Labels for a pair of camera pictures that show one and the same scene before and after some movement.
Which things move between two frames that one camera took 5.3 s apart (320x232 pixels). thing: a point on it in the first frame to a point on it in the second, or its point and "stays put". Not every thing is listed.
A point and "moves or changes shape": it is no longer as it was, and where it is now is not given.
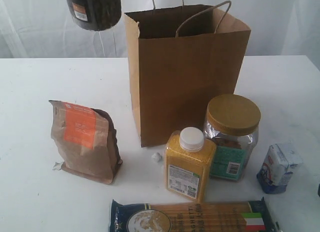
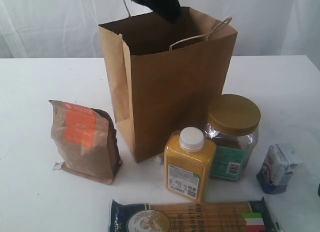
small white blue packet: [279, 163] stays put
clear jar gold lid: [232, 121] stays put
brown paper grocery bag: [181, 59] moves or changes shape
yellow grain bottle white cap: [189, 161] stays put
